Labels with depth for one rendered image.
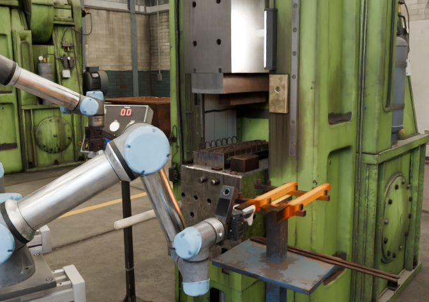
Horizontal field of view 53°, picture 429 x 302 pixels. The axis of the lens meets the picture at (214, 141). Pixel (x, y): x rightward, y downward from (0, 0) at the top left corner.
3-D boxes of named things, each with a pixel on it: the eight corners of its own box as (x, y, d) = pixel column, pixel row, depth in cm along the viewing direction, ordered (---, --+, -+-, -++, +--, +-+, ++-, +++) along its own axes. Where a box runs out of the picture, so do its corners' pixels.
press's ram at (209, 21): (247, 72, 186) (247, -24, 180) (184, 73, 211) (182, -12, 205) (296, 72, 218) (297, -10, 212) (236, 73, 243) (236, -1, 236)
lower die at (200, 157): (223, 169, 202) (223, 151, 201) (193, 164, 215) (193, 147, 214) (272, 156, 233) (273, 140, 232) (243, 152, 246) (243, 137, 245)
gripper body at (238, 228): (227, 230, 140) (205, 242, 130) (227, 205, 139) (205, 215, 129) (247, 235, 136) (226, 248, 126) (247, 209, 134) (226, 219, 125)
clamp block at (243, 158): (244, 173, 194) (244, 159, 193) (230, 170, 200) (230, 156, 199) (259, 168, 203) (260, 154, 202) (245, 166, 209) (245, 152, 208)
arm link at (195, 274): (202, 278, 130) (202, 243, 128) (213, 295, 120) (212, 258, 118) (177, 281, 128) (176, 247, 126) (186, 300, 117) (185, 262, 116)
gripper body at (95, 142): (84, 151, 199) (83, 125, 197) (103, 149, 204) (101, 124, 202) (89, 153, 193) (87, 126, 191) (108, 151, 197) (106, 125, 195)
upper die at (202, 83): (223, 94, 197) (223, 73, 195) (191, 92, 210) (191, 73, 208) (273, 90, 228) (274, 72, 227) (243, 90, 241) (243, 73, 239)
